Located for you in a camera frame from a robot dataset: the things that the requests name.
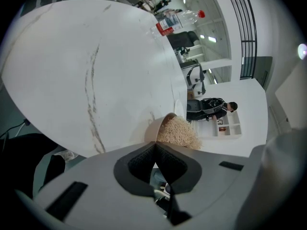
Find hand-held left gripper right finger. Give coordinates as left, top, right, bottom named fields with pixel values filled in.
left=155, top=141, right=266, bottom=227

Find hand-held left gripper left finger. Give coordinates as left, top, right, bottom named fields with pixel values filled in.
left=33, top=141, right=175, bottom=230

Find brown-handled bristle scrub brush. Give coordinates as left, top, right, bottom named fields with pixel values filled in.
left=143, top=112, right=202, bottom=151

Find black office chair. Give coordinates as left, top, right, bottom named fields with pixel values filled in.
left=186, top=99, right=205, bottom=122
left=167, top=30, right=200, bottom=50

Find person's black clothing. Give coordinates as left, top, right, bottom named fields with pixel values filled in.
left=0, top=132, right=66, bottom=201

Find white machine with black trim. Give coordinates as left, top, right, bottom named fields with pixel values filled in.
left=181, top=60, right=207, bottom=98

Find black metal railing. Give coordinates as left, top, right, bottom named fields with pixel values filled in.
left=223, top=0, right=259, bottom=81

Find clear plastic bottle red cap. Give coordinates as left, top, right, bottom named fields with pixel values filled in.
left=146, top=10, right=206, bottom=42

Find white wall shelf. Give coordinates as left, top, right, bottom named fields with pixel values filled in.
left=196, top=111, right=243, bottom=139

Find black cable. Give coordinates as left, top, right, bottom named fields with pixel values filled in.
left=0, top=118, right=31, bottom=140

